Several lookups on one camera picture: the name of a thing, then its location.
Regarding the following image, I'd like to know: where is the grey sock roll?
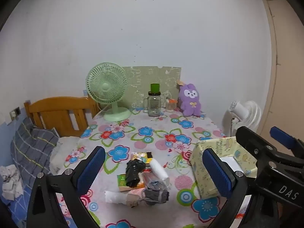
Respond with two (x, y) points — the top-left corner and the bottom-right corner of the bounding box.
(142, 188), (170, 206)

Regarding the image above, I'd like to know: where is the green and orange packet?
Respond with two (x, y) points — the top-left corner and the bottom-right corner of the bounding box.
(117, 173), (145, 192)

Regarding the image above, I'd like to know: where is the purple plush rabbit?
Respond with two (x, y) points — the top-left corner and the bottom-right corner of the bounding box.
(178, 83), (202, 117)

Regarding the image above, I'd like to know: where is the green patterned board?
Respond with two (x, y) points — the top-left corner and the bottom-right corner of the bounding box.
(122, 65), (181, 110)

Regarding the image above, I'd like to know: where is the floral tablecloth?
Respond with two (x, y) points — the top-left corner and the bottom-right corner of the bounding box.
(51, 107), (252, 228)

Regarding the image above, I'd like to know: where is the yellow patterned storage box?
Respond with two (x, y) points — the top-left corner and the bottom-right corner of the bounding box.
(189, 136), (258, 199)

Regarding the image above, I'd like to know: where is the white cloth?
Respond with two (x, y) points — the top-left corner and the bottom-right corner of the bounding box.
(0, 165), (24, 200)
(150, 159), (169, 181)

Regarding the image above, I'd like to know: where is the white sock roll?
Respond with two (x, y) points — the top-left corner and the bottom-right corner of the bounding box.
(104, 190), (130, 205)

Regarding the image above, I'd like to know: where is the yellow printed box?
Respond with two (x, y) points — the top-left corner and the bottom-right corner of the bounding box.
(129, 151), (154, 167)

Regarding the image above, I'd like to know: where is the glass jar with green lid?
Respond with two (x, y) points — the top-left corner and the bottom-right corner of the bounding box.
(143, 83), (165, 117)

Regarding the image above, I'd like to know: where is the wooden headboard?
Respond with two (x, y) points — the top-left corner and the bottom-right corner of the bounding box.
(24, 97), (100, 138)

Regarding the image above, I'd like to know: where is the beige door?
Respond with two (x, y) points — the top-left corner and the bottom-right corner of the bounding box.
(258, 0), (304, 148)

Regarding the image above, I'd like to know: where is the white card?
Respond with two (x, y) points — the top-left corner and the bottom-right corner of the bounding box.
(218, 156), (240, 171)

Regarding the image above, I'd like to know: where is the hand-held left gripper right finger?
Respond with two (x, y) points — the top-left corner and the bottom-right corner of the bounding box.
(202, 148), (252, 228)

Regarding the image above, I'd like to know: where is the small jar with orange lid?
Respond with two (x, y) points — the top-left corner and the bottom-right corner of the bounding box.
(165, 98), (178, 112)

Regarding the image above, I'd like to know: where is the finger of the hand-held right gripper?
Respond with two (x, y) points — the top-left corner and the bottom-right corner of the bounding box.
(236, 126), (304, 169)
(270, 127), (304, 158)

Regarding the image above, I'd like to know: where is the green desk fan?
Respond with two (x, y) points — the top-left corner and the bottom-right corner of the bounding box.
(86, 62), (131, 122)

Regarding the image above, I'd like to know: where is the blue checked bed sheet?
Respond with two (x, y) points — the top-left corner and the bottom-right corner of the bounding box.
(0, 190), (31, 228)

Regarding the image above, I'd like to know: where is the pink packet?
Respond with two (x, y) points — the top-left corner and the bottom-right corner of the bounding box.
(126, 191), (146, 207)

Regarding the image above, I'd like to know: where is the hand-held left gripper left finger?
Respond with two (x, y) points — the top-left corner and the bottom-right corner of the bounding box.
(26, 146), (106, 228)

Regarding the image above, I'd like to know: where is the black cloth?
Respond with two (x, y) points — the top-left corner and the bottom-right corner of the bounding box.
(125, 159), (146, 188)

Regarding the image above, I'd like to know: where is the grey plaid pillow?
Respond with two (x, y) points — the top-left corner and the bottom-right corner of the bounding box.
(11, 117), (59, 186)

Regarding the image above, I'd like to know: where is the crumpled white cloth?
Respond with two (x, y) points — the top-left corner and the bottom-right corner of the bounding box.
(0, 165), (24, 200)

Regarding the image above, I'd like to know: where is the white fan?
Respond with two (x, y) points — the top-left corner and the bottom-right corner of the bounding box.
(222, 100), (262, 136)

